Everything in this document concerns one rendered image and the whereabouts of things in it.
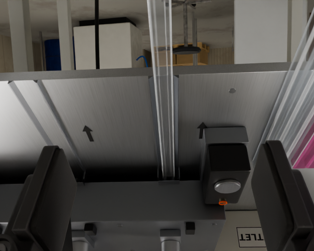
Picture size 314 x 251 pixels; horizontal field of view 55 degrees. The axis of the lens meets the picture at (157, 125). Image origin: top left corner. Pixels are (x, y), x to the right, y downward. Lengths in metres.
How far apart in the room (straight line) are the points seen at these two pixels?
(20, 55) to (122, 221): 0.44
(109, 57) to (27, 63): 3.58
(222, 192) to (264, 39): 2.99
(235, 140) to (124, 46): 3.92
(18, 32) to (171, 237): 0.50
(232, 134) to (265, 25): 3.00
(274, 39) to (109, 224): 3.00
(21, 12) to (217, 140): 0.51
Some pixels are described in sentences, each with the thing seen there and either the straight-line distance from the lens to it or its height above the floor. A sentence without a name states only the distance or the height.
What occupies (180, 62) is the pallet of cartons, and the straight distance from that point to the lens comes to 6.84.
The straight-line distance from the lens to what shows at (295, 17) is 0.96.
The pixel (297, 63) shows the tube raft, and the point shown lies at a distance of 0.23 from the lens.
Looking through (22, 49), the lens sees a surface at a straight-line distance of 0.68.
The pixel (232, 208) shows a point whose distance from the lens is 0.48.
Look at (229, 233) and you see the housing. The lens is 0.48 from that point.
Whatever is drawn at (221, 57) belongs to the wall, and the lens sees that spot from 7.86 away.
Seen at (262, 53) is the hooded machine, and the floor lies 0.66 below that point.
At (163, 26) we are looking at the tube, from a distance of 0.19.
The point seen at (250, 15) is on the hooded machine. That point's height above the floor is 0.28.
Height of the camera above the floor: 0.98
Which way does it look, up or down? 7 degrees up
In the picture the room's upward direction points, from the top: 178 degrees clockwise
